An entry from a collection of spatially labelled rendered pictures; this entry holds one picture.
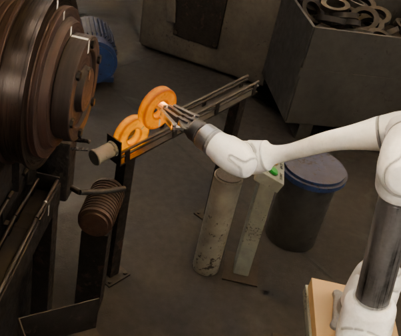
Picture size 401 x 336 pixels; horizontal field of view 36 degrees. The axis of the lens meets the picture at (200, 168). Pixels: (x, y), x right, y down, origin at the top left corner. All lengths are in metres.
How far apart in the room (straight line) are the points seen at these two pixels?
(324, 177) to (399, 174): 1.29
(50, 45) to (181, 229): 1.63
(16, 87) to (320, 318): 1.28
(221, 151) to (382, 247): 0.55
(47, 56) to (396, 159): 0.86
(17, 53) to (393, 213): 1.00
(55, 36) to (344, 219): 2.18
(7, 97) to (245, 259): 1.55
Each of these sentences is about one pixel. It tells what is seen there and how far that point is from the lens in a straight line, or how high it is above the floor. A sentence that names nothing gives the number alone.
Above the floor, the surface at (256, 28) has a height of 0.42.
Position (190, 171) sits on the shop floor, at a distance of 3.35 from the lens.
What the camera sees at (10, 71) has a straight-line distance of 1.45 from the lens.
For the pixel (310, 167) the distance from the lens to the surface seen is 2.83.
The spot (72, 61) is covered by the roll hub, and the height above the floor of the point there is 1.23.
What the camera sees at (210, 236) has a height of 0.23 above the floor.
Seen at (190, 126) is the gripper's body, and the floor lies 0.90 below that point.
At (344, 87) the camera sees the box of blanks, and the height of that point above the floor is 0.40.
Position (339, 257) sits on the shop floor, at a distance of 3.09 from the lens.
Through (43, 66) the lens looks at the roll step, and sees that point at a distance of 1.48.
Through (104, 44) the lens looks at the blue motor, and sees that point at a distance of 3.83.
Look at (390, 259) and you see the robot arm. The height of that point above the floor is 0.87.
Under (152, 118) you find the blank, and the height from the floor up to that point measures 0.85.
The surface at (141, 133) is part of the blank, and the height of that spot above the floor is 0.71.
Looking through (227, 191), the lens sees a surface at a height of 0.48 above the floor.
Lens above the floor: 1.90
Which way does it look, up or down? 34 degrees down
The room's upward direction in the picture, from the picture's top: 13 degrees clockwise
